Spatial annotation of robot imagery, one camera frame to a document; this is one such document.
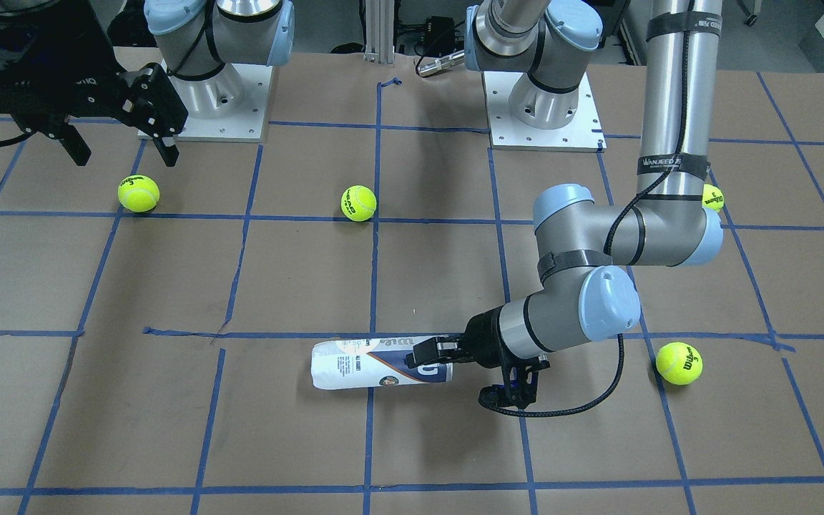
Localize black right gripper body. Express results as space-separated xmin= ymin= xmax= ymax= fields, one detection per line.
xmin=0 ymin=14 xmax=187 ymax=139

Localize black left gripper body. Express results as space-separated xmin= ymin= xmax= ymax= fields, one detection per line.
xmin=460 ymin=308 xmax=508 ymax=369

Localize Wilson tennis ball can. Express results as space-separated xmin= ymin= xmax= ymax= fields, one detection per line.
xmin=310 ymin=335 xmax=453 ymax=389

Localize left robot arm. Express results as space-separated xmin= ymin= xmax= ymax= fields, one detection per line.
xmin=406 ymin=1 xmax=723 ymax=368

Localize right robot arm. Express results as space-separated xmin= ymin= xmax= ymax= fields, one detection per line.
xmin=0 ymin=1 xmax=295 ymax=167

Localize yellow Head tennis ball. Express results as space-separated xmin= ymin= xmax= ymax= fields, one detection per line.
xmin=340 ymin=185 xmax=377 ymax=222

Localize silver metal cylinder tool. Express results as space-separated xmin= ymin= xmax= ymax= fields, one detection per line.
xmin=416 ymin=50 xmax=466 ymax=78

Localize black power adapter box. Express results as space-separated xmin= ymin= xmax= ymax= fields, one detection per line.
xmin=413 ymin=16 xmax=457 ymax=57

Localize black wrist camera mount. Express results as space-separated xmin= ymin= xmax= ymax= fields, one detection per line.
xmin=478 ymin=355 xmax=550 ymax=418

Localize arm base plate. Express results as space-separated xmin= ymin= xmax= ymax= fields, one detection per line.
xmin=171 ymin=63 xmax=277 ymax=143
xmin=483 ymin=71 xmax=607 ymax=152

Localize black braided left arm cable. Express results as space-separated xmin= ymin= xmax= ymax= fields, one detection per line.
xmin=484 ymin=0 xmax=695 ymax=418

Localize aluminium frame post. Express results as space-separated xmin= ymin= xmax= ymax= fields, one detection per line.
xmin=363 ymin=0 xmax=396 ymax=66

